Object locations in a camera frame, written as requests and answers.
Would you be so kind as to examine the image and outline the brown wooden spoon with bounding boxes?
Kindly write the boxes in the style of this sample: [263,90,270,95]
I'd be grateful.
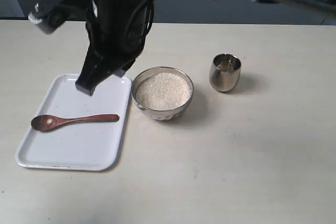
[30,114,120,132]

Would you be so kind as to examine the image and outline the white rectangular tray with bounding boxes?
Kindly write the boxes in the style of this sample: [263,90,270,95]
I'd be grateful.
[15,74,132,171]

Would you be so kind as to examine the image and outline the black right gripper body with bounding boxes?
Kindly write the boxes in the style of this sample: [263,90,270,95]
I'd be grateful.
[86,0,154,67]

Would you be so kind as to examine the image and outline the steel bowl of rice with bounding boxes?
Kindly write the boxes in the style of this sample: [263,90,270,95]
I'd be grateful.
[131,67,194,121]

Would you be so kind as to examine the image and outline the steel cup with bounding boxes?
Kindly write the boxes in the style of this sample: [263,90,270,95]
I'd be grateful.
[209,54,242,92]

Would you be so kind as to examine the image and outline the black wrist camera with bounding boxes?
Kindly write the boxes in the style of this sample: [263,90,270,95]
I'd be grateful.
[28,0,91,35]

